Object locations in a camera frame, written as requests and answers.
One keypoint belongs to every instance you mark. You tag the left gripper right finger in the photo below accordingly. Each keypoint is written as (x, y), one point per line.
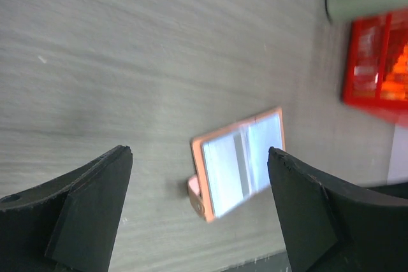
(329, 224)

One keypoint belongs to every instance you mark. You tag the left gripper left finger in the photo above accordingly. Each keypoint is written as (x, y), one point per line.
(69, 223)

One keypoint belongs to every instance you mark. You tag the pink card holder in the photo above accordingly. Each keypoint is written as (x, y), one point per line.
(231, 163)

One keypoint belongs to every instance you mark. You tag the red shopping basket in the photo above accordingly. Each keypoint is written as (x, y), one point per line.
(375, 79)

